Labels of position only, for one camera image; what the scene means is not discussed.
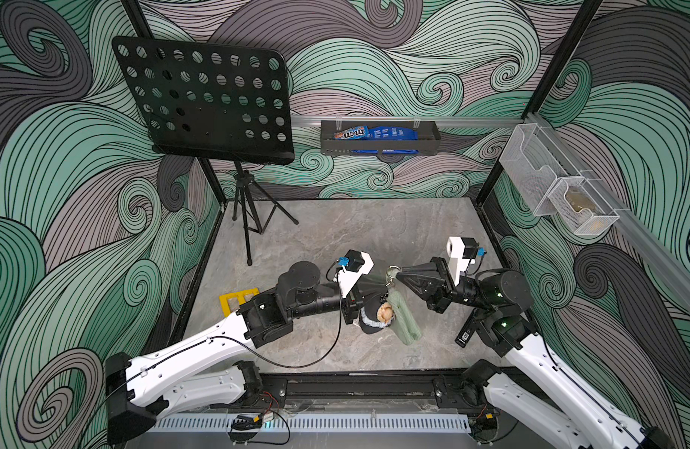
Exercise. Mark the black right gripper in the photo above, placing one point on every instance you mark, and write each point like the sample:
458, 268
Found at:
423, 276

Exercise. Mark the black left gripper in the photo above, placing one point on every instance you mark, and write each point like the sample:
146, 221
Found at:
352, 303

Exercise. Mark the penguin plush decoration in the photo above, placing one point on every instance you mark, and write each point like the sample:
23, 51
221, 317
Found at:
375, 316

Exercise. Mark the green fabric bag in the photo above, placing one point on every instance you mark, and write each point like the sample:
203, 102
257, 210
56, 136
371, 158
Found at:
403, 323

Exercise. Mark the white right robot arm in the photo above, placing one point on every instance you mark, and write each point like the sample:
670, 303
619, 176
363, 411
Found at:
574, 414

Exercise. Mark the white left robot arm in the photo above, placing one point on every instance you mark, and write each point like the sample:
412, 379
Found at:
218, 364

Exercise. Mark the blue candy packet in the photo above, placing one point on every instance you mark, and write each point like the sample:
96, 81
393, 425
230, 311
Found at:
389, 133

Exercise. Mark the black music stand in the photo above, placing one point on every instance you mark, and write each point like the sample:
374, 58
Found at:
213, 101

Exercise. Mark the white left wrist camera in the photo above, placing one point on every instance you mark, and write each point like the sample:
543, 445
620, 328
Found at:
350, 268

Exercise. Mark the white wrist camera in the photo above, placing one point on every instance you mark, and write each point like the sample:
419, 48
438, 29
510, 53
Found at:
350, 268
462, 252

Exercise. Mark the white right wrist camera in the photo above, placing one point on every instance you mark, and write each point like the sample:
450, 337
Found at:
462, 252

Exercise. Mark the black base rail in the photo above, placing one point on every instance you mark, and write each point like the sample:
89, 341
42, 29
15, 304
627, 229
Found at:
446, 388

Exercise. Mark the black wall shelf tray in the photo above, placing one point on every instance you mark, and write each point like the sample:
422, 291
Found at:
428, 143

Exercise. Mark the yellow plastic frame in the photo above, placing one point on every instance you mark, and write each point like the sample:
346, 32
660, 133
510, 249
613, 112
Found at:
231, 302

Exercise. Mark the large clear wall bin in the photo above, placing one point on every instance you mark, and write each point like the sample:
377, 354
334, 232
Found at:
529, 159

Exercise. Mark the small clear wall bin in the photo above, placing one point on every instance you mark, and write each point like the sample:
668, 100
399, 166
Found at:
581, 208

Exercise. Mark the white slotted cable duct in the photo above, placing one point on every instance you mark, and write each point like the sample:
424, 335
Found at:
323, 423

